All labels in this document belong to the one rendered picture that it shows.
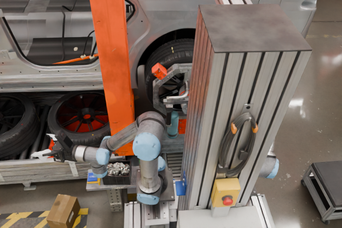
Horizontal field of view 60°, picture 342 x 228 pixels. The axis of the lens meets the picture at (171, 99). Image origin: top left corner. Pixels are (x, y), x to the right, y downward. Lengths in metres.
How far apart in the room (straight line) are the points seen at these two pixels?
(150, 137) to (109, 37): 0.64
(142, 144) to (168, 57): 1.09
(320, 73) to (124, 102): 3.14
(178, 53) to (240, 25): 1.40
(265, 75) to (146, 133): 0.62
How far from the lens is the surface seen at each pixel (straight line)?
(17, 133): 2.77
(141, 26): 2.23
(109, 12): 1.57
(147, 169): 1.43
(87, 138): 2.55
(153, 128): 1.29
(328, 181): 2.80
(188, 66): 2.18
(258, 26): 0.86
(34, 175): 2.81
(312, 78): 4.35
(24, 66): 2.57
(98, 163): 1.51
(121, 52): 1.69
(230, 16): 0.89
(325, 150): 3.49
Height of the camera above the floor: 2.43
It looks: 44 degrees down
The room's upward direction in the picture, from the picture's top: 3 degrees clockwise
